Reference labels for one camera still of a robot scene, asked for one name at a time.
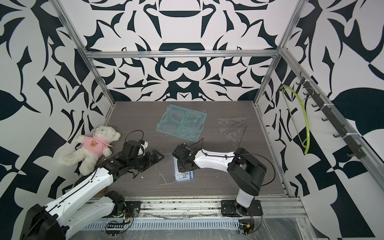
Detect white teddy bear pink shirt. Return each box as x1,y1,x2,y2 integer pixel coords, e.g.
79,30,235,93
61,126,121,176

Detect blue geometry set case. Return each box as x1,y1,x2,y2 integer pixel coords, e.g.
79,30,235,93
173,157,194,182

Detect green tube on wall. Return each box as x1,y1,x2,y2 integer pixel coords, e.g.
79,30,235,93
280,85,311,155

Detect aluminium frame rail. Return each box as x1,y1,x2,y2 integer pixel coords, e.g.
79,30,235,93
50,196,310,223

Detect clear triangle ruler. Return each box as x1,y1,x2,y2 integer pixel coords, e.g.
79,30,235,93
218,117,248,134
225,125,247,148

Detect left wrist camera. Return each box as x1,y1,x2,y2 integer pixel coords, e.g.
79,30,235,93
138,140,149,156

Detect black yellow connector right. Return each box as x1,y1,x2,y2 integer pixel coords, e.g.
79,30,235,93
238,221,255,236

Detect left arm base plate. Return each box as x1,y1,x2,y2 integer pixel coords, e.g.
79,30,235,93
112,201,142,219

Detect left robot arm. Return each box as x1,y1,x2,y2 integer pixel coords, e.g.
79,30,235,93
20,140,165,240

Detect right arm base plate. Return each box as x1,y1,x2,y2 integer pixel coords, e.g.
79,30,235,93
221,200,263,218

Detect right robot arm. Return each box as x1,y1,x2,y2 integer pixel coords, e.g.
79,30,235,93
172,145,267,210

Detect teal ruler set case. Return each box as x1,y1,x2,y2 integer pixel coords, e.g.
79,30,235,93
156,105,207,142

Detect black hook rack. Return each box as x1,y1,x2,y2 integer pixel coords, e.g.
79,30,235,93
297,72,367,160

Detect clear lid of blue case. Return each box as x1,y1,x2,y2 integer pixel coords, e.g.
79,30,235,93
156,162,175,185

